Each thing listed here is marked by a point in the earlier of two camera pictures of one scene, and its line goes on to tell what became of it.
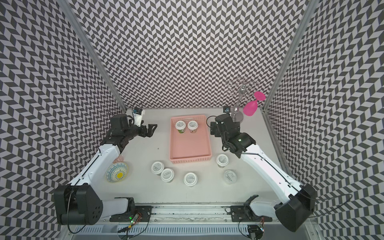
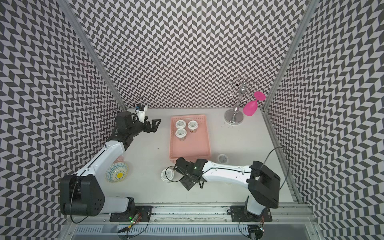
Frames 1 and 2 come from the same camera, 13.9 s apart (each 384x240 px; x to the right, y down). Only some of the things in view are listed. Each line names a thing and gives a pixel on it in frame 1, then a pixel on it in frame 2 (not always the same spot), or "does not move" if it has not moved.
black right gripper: (214, 129) -> (187, 184)
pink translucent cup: (120, 158) does not move
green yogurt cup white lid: (180, 126) does not move
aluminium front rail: (193, 222) does not move
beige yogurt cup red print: (192, 125) does not move
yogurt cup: (157, 167) -> (181, 133)
